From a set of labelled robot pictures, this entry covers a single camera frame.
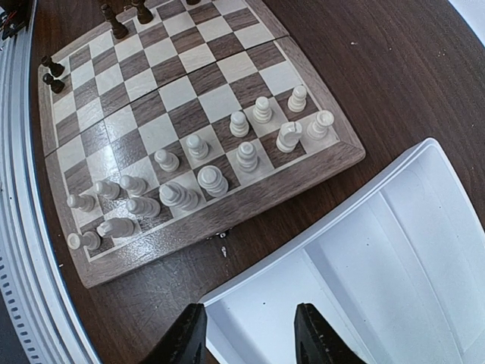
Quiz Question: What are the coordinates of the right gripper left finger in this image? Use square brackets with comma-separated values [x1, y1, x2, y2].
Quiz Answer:
[142, 303, 208, 364]

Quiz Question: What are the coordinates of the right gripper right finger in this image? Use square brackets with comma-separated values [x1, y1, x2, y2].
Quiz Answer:
[294, 303, 365, 364]

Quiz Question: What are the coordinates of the white plastic compartment tray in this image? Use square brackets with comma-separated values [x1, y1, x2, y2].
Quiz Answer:
[202, 138, 484, 363]

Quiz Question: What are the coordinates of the wooden chess board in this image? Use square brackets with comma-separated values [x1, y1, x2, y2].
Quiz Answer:
[38, 1, 365, 288]

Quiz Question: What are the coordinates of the row of white chess pieces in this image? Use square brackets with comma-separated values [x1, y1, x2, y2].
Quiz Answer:
[57, 79, 339, 237]

